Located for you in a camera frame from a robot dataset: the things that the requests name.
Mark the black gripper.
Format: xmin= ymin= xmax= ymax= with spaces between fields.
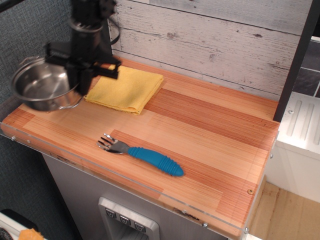
xmin=45 ymin=22 xmax=121 ymax=96

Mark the stainless steel pot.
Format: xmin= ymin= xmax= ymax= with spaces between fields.
xmin=10 ymin=57 xmax=83 ymax=112

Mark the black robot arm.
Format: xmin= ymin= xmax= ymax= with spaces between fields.
xmin=45 ymin=0 xmax=121 ymax=96

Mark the folded yellow cloth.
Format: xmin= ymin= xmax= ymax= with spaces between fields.
xmin=85 ymin=66 xmax=164 ymax=115

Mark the grey toy fridge cabinet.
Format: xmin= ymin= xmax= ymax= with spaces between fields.
xmin=43 ymin=155 xmax=225 ymax=240

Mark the clear acrylic edge guard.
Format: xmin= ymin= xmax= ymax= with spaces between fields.
xmin=1 ymin=116 xmax=253 ymax=239

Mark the silver dispenser button panel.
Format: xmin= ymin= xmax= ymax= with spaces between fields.
xmin=98 ymin=197 xmax=160 ymax=240

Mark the black and orange object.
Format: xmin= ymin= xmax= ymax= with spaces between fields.
xmin=0 ymin=209 xmax=46 ymax=240

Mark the white toy sink unit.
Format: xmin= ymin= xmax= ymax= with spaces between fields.
xmin=264 ymin=92 xmax=320 ymax=202

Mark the dark grey left post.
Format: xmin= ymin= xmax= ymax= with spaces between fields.
xmin=98 ymin=0 xmax=114 ymax=57

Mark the dark grey post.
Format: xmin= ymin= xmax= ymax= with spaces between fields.
xmin=273 ymin=0 xmax=320 ymax=123
xmin=98 ymin=0 xmax=114 ymax=57

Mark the blue handled metal fork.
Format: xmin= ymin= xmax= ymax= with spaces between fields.
xmin=96 ymin=133 xmax=184 ymax=177

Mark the dark grey right post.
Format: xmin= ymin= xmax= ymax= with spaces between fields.
xmin=273 ymin=0 xmax=320 ymax=123

